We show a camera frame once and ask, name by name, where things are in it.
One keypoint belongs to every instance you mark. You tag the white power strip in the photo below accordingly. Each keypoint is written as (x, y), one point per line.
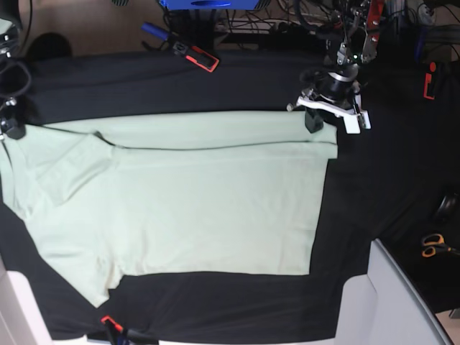
(282, 27)

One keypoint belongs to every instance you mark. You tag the blue cylinder right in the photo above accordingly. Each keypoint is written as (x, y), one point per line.
(419, 44)

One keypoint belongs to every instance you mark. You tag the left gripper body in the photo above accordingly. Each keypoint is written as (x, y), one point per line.
(337, 86)

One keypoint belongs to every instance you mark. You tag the blue box top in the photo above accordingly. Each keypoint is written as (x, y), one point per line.
(215, 4)

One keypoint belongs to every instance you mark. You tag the red black clamp top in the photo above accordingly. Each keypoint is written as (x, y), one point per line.
(197, 56)

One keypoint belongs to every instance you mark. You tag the red black clamp bottom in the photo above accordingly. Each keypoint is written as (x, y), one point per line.
(118, 335)

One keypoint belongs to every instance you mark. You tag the red black clamp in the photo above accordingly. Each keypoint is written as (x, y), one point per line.
(118, 335)
(197, 56)

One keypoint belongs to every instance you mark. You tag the black round object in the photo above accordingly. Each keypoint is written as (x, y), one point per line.
(446, 208)

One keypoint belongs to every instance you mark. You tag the red clamp right edge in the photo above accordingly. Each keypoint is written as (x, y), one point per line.
(428, 90)

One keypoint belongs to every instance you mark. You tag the orange handled scissors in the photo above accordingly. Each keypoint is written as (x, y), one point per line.
(435, 244)

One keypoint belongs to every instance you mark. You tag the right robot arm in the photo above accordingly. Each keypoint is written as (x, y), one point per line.
(16, 78)

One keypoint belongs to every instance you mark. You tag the blue handle tool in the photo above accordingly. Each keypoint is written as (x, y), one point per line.
(155, 31)

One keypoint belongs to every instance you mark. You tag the pale green T-shirt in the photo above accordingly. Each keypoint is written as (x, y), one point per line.
(236, 192)

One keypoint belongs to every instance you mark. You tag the white furniture left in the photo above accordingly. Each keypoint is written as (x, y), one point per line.
(21, 320)

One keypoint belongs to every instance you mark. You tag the grey white furniture right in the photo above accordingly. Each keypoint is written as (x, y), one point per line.
(383, 307)

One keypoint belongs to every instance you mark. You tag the black table cloth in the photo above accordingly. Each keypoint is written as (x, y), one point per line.
(384, 185)

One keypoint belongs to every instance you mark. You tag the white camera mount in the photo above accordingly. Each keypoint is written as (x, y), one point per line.
(355, 119)

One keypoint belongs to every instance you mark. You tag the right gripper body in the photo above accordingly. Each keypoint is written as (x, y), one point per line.
(16, 112)

